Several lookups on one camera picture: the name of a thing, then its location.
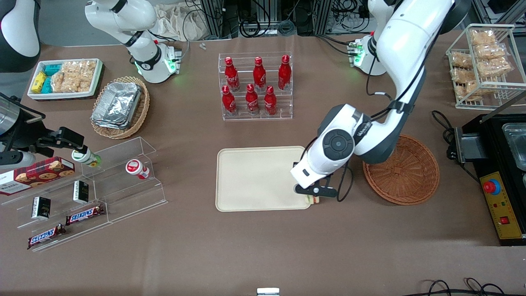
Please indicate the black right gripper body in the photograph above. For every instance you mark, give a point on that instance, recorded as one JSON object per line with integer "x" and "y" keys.
{"x": 25, "y": 139}

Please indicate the triangle sandwich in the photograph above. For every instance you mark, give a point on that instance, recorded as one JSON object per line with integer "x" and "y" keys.
{"x": 314, "y": 200}

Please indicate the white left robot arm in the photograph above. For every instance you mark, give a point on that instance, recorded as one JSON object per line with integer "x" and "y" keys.
{"x": 411, "y": 41}

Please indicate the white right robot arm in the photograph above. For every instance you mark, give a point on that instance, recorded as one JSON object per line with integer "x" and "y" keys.
{"x": 135, "y": 41}

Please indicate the cream plastic tray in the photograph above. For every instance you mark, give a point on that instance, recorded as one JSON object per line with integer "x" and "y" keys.
{"x": 254, "y": 181}

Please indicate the oval wicker basket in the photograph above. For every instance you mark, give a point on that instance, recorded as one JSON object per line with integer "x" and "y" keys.
{"x": 144, "y": 102}

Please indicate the round brown wicker basket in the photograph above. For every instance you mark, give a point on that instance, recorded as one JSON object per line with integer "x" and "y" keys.
{"x": 407, "y": 176}

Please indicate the green capped yogurt bottle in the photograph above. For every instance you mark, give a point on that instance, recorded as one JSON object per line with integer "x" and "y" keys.
{"x": 88, "y": 158}

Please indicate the red tartan cookie box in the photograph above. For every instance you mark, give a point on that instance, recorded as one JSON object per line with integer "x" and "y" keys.
{"x": 37, "y": 174}

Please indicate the small black box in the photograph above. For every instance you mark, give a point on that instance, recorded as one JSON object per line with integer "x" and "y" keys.
{"x": 41, "y": 207}
{"x": 81, "y": 192}

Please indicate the stacked foil trays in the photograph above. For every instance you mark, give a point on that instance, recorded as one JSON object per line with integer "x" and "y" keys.
{"x": 117, "y": 105}

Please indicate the clear crispy snack bag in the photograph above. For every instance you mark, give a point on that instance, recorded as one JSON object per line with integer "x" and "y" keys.
{"x": 490, "y": 51}
{"x": 86, "y": 83}
{"x": 483, "y": 37}
{"x": 63, "y": 82}
{"x": 80, "y": 68}
{"x": 466, "y": 91}
{"x": 495, "y": 67}
{"x": 461, "y": 60}
{"x": 462, "y": 75}

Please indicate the teal snack packet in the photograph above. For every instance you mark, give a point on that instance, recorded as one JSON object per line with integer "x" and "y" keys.
{"x": 52, "y": 69}
{"x": 47, "y": 85}

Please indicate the yellow snack packet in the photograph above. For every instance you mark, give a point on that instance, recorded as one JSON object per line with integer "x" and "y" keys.
{"x": 39, "y": 81}

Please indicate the white snack bin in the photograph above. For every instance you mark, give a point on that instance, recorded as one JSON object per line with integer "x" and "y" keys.
{"x": 96, "y": 78}

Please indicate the red capped yogurt bottle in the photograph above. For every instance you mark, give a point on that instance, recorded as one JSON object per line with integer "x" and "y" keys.
{"x": 135, "y": 166}

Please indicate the clear acrylic bottle rack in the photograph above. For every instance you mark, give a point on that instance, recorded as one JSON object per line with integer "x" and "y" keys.
{"x": 283, "y": 107}

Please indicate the clear acrylic stepped shelf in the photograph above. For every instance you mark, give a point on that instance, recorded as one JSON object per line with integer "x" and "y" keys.
{"x": 123, "y": 193}

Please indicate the Snickers bar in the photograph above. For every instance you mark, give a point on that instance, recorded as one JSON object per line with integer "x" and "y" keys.
{"x": 46, "y": 237}
{"x": 84, "y": 214}

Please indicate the red cola bottle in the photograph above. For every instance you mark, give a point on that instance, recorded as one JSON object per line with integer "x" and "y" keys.
{"x": 270, "y": 102}
{"x": 231, "y": 76}
{"x": 284, "y": 74}
{"x": 252, "y": 100}
{"x": 228, "y": 102}
{"x": 259, "y": 76}

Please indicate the small white silver box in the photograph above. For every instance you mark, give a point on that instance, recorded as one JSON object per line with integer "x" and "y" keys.
{"x": 268, "y": 292}

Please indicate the beige cloth bag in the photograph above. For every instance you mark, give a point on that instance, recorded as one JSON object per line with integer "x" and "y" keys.
{"x": 176, "y": 20}

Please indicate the red emergency stop button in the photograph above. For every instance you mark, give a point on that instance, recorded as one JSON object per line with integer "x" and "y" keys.
{"x": 490, "y": 187}

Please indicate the black heating appliance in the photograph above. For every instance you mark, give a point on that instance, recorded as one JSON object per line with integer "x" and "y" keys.
{"x": 493, "y": 148}

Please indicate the yellow control panel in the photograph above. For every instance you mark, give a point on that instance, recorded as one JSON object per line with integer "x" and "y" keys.
{"x": 511, "y": 232}

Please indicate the steel pan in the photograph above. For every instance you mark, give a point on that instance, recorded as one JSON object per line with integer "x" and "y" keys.
{"x": 515, "y": 144}

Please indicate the red rocker switch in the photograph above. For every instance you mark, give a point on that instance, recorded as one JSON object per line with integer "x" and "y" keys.
{"x": 504, "y": 220}

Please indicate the aluminium frame rack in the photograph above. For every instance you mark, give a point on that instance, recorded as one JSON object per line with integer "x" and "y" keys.
{"x": 213, "y": 16}

